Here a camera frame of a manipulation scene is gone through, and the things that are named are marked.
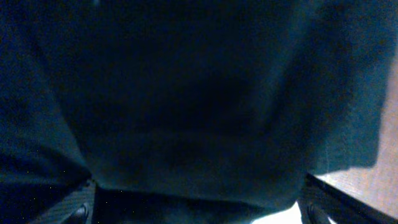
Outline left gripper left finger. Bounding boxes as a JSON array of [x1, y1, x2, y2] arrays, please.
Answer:
[[29, 180, 95, 224]]

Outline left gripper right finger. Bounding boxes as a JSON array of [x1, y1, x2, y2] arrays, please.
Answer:
[[297, 174, 397, 224]]

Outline black shorts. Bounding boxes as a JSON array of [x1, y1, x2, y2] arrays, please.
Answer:
[[1, 1, 397, 223]]

